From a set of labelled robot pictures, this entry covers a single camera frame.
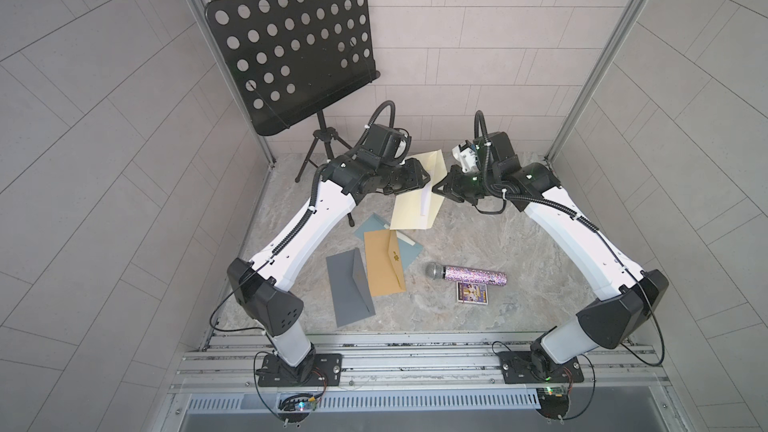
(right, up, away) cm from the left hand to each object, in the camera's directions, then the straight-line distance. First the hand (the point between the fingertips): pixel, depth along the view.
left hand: (433, 177), depth 71 cm
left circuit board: (-31, -51, -5) cm, 60 cm away
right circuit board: (+27, -51, -3) cm, 58 cm away
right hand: (-1, -2, 0) cm, 3 cm away
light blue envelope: (-5, -22, +21) cm, 31 cm away
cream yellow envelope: (-4, -8, +3) cm, 10 cm away
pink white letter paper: (-2, -5, +1) cm, 6 cm away
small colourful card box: (+12, -32, +12) cm, 36 cm away
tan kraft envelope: (-13, -25, +18) cm, 33 cm away
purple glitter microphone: (+3, -26, +13) cm, 30 cm away
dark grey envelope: (-22, -31, +13) cm, 40 cm away
